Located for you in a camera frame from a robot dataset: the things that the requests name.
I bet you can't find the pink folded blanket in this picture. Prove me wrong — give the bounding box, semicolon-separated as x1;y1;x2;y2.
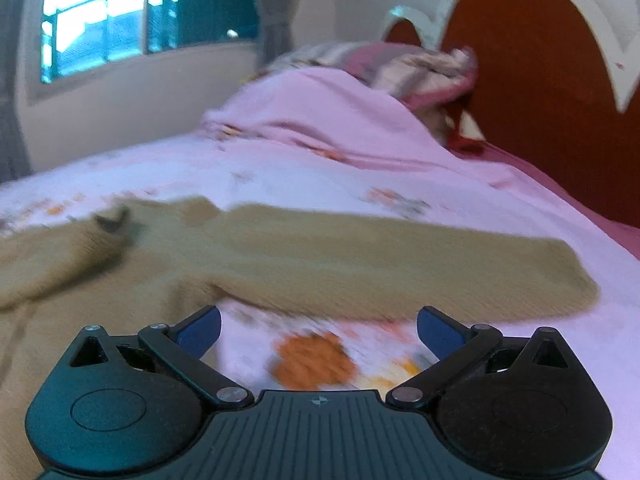
200;68;486;171

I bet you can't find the pink floral bed sheet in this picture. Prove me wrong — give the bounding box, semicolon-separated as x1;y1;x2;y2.
1;134;639;479

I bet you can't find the window with white frame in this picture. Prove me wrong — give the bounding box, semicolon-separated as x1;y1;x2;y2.
27;0;259;103

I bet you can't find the grey curtain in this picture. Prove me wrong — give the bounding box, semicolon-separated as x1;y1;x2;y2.
0;0;32;183
244;0;309;68

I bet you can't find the tan fleece garment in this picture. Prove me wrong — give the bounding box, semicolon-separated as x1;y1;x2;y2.
1;198;599;479

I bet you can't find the grey left curtain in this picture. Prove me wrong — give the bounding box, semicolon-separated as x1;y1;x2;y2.
0;0;32;183

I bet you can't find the striped pink pillow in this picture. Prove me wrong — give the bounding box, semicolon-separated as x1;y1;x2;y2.
259;41;477;110

